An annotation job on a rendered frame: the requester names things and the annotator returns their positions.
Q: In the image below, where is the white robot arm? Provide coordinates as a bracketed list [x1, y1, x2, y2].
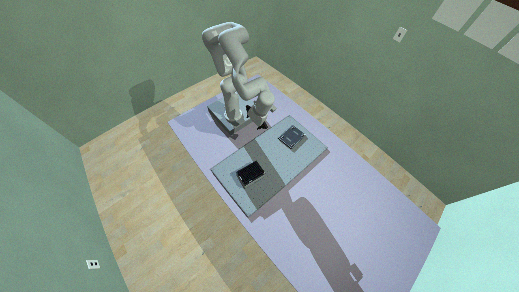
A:
[202, 22, 277, 121]

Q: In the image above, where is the black well plate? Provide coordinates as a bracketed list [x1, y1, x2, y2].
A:
[238, 161, 264, 184]

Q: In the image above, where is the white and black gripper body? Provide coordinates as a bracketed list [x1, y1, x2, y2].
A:
[247, 105, 268, 126]

